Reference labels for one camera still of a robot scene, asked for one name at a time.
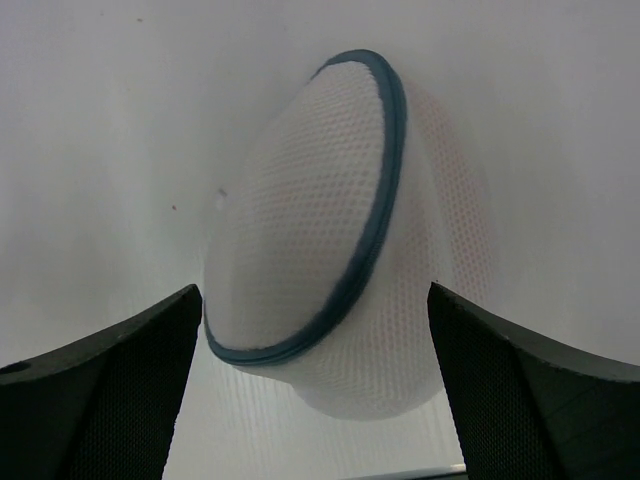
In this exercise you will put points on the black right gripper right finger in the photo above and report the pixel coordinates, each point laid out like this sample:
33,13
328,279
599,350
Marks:
526,406

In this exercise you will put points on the white mesh laundry bag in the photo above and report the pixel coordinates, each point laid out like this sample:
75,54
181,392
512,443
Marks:
353,203

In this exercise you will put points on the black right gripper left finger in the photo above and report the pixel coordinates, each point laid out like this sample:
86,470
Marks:
104,406

